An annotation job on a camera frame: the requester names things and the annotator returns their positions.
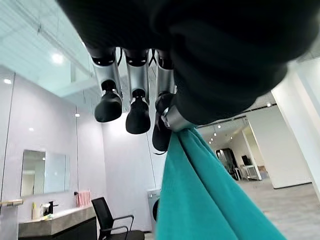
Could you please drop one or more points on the grey stone vanity counter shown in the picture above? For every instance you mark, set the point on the grey stone vanity counter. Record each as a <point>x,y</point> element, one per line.
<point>57,225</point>

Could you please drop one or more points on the white washing machine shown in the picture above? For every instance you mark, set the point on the white washing machine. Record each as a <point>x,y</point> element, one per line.
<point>153,210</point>

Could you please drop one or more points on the teal bed sheet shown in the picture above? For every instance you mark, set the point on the teal bed sheet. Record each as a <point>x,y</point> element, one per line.
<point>200,190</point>

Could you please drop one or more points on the pink striped towel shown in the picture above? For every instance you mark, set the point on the pink striped towel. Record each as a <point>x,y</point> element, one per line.
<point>83,198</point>

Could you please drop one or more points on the black monitor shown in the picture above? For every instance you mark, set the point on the black monitor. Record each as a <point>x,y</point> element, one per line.
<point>247,160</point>

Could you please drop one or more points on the metal frame table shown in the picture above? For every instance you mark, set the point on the metal frame table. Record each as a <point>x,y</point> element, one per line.
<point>253,172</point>

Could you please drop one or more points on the black office chair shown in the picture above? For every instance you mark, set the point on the black office chair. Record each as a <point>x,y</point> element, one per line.
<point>112,220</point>

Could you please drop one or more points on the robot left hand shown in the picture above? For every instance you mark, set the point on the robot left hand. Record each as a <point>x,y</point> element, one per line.
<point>212,62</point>

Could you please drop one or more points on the wall mirror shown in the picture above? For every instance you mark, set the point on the wall mirror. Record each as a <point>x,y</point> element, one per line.
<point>45,172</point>

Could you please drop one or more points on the yellow-capped white bottle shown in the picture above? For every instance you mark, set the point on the yellow-capped white bottle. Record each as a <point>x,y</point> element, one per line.
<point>35,211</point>

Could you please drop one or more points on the black faucet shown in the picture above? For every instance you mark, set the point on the black faucet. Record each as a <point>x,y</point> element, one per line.
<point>52,206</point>

